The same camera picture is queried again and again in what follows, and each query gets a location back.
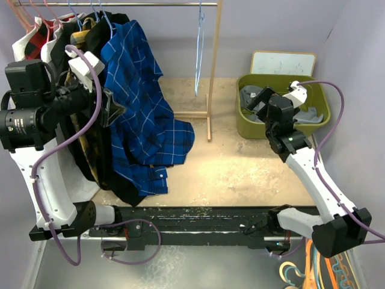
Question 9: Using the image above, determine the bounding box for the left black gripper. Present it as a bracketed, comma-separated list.
[41, 73, 126, 126]

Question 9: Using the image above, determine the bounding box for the grey shirt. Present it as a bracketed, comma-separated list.
[239, 85, 324, 124]

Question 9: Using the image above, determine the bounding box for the light blue hanger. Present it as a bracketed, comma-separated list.
[194, 0, 205, 97]

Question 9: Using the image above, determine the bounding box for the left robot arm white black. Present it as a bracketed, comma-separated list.
[1, 59, 124, 241]

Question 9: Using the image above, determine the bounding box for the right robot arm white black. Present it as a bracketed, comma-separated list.
[247, 81, 372, 258]

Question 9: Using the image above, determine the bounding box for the blue plaid shirt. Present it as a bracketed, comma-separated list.
[101, 20, 195, 196]

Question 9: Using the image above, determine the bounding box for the yellow plaid shirt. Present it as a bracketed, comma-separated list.
[67, 17, 100, 185]

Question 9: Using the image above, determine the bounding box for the black shirt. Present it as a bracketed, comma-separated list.
[49, 11, 145, 207]

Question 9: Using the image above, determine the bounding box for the red plaid shirt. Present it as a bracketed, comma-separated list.
[24, 14, 76, 61]

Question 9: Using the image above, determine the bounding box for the pink hanger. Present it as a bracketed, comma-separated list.
[10, 0, 66, 37]

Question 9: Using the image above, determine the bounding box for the beige shirt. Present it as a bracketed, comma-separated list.
[12, 17, 42, 61]

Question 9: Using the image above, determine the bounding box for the yellow hanger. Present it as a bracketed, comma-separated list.
[316, 252, 363, 288]

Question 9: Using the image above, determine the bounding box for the small whiteboard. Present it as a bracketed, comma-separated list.
[250, 51, 316, 76]

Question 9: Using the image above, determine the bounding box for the olive green plastic bin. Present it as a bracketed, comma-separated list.
[235, 74, 331, 139]

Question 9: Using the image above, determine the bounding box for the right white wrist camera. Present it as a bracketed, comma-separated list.
[283, 81, 307, 108]

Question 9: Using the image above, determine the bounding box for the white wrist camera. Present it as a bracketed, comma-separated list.
[68, 51, 105, 79]
[283, 81, 307, 108]

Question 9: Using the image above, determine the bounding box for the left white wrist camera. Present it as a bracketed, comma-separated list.
[68, 51, 105, 79]

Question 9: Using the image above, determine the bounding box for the wooden clothes rack frame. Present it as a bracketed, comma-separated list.
[5, 0, 224, 143]

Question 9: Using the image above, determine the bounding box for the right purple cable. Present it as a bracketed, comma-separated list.
[296, 80, 385, 244]

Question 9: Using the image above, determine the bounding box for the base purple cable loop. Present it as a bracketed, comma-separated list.
[100, 219, 162, 266]

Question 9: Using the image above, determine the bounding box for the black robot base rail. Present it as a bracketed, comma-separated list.
[28, 206, 319, 251]

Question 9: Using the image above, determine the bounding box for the metal clothes rail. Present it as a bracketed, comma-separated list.
[13, 2, 218, 7]

